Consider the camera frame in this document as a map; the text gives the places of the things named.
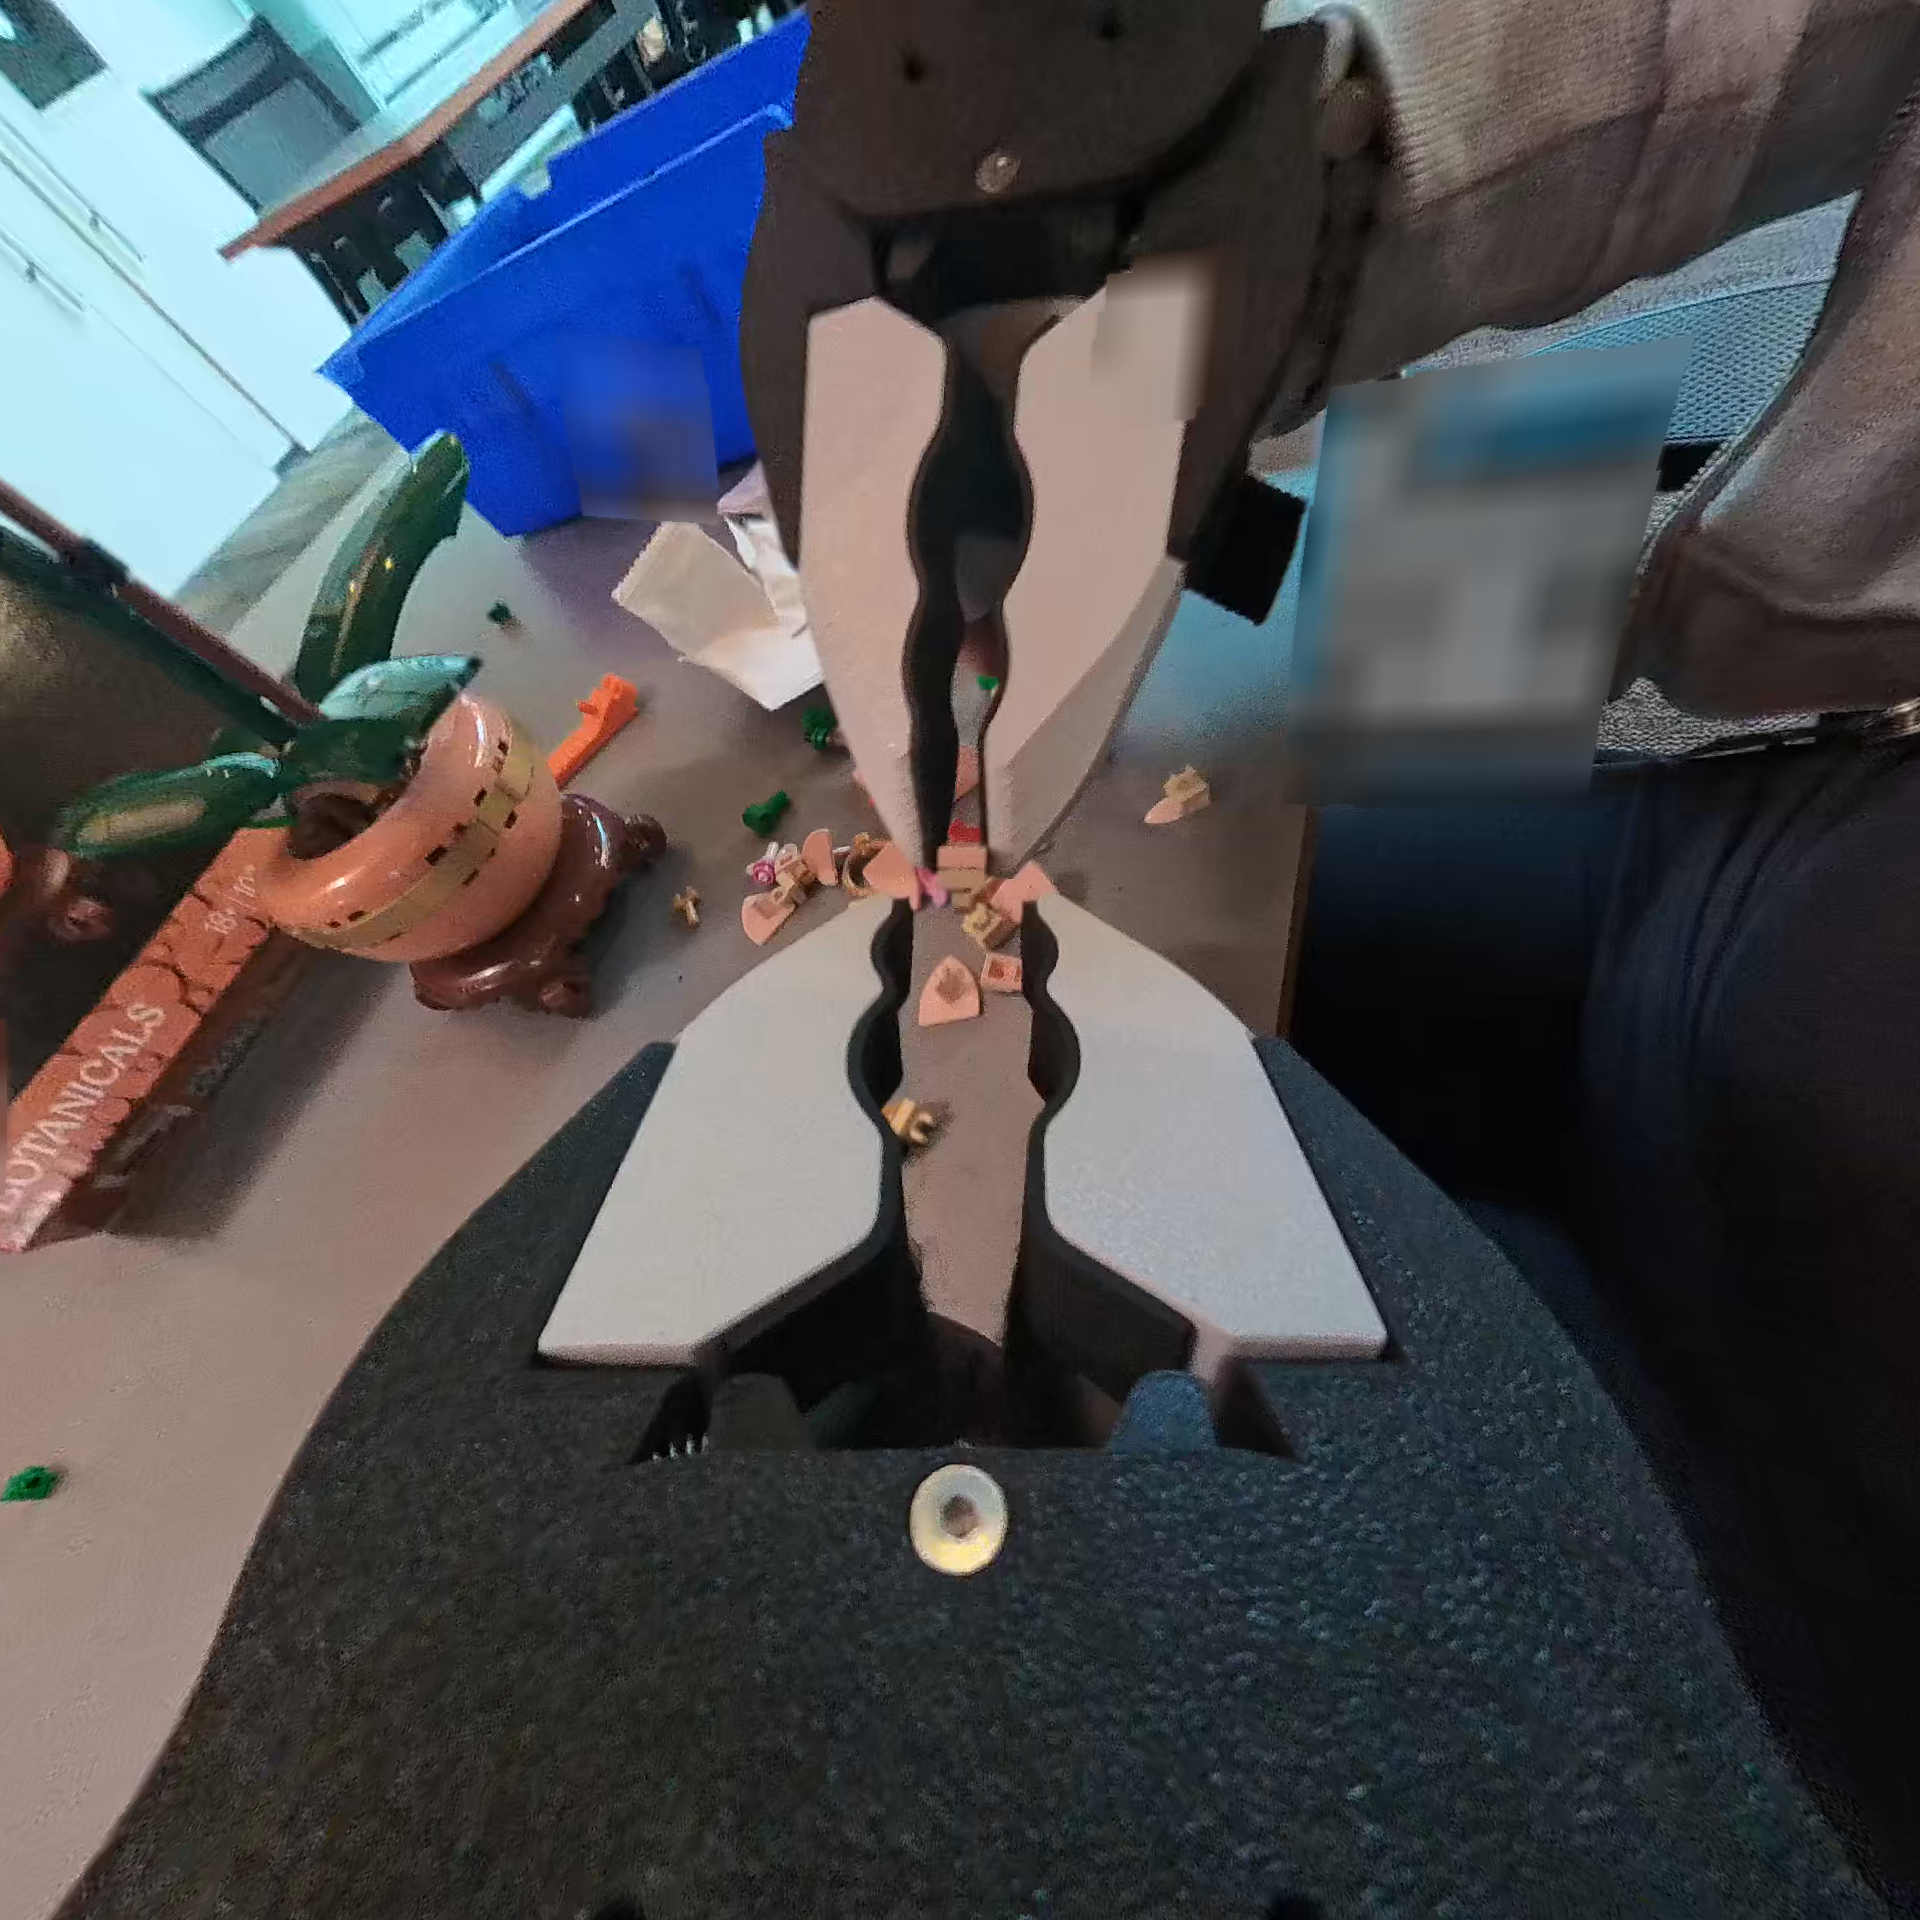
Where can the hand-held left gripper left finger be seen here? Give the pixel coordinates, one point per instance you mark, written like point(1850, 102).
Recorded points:
point(734, 1184)

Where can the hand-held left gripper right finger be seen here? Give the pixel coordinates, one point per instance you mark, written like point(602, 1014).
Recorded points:
point(1202, 1184)

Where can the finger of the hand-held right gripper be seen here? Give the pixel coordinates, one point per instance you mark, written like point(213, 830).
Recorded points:
point(863, 526)
point(1095, 600)

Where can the pile of small tan bricks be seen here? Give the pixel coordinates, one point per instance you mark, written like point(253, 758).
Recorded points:
point(947, 992)

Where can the tan flower brick assembly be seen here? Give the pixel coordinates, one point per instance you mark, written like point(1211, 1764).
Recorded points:
point(961, 861)

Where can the person's right forearm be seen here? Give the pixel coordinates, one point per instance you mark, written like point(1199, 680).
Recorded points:
point(1575, 133)

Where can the grey desk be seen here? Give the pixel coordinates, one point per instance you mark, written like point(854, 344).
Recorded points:
point(451, 1170)

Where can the white crumpled paper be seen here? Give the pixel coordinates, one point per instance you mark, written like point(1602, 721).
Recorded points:
point(722, 613)

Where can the blue plastic bin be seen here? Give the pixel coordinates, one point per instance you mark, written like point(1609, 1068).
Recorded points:
point(495, 344)
point(722, 74)

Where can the orange brick separator tool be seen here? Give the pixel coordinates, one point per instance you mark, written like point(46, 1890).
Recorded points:
point(602, 713)

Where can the brick plant in pot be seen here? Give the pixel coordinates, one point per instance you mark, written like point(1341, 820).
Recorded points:
point(451, 853)

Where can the person's dark trousers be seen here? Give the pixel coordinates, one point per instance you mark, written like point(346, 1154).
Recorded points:
point(1651, 1050)

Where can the brown wooden table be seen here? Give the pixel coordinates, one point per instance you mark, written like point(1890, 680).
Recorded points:
point(419, 133)

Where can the dark plant toy box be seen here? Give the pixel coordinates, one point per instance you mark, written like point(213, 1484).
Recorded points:
point(166, 1020)

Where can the grey office chair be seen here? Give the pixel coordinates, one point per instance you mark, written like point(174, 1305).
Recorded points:
point(1695, 324)

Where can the person's grey sweater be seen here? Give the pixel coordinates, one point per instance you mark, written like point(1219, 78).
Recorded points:
point(1801, 570)

